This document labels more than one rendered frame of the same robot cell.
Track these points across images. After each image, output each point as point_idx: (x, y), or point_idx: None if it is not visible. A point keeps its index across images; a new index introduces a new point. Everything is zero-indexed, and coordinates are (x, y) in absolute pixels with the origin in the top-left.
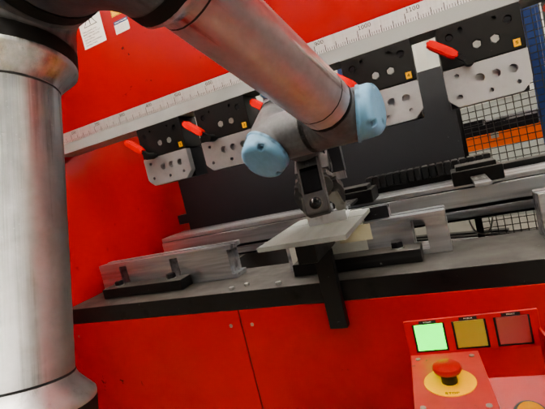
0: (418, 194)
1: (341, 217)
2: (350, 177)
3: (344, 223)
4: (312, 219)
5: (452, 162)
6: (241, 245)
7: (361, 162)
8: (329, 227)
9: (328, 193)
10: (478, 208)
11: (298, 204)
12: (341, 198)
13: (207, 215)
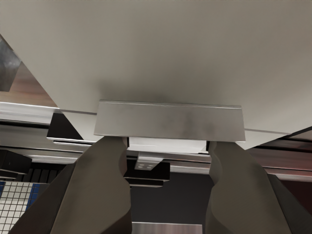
0: (65, 154)
1: (118, 109)
2: (151, 192)
3: (75, 45)
4: (224, 128)
5: (37, 180)
6: (291, 149)
7: (136, 205)
8: (150, 15)
9: (116, 233)
10: (9, 121)
11: (303, 213)
12: (68, 183)
13: (307, 193)
